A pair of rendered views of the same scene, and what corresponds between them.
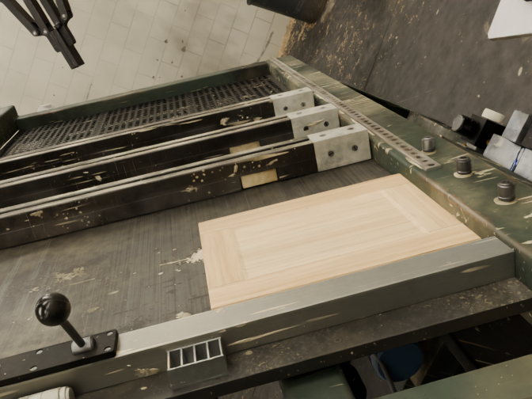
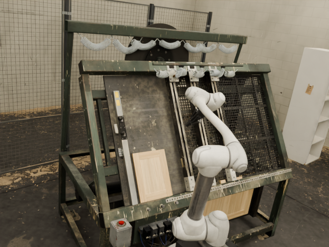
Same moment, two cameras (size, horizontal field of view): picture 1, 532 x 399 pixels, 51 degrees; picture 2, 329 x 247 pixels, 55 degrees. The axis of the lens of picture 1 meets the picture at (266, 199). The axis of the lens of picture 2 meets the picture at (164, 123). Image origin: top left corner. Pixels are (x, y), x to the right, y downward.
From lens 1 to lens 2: 202 cm
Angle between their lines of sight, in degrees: 38
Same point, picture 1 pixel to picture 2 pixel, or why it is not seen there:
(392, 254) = (140, 186)
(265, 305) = (128, 162)
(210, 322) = (126, 154)
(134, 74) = not seen: outside the picture
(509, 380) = (104, 192)
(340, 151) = (187, 183)
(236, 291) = (136, 158)
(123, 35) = not seen: outside the picture
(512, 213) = (142, 209)
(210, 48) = not seen: outside the picture
